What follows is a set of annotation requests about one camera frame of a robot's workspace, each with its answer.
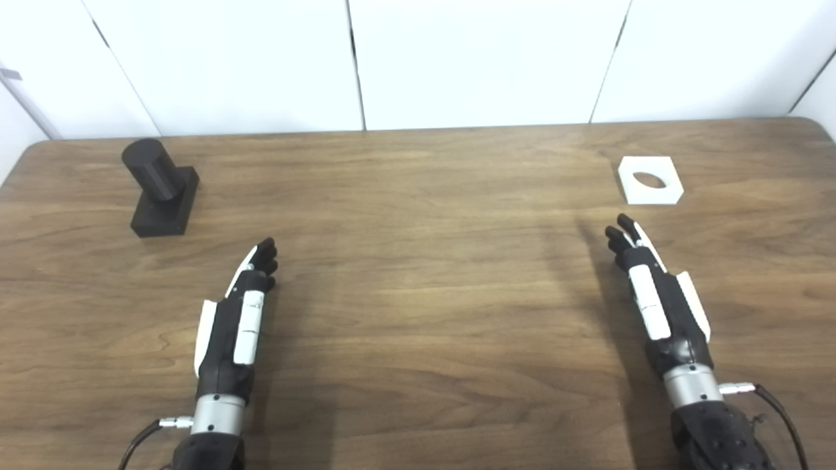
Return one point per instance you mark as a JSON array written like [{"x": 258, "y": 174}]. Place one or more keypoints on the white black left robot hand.
[{"x": 228, "y": 326}]

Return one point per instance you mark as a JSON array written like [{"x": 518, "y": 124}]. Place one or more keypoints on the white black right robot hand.
[{"x": 673, "y": 313}]

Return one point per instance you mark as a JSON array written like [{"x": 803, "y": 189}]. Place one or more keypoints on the white square piece with hole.
[{"x": 653, "y": 194}]

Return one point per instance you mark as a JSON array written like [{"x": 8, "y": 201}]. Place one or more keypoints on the black peg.
[{"x": 160, "y": 189}]

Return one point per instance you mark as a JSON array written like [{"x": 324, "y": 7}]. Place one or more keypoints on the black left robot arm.
[{"x": 215, "y": 437}]

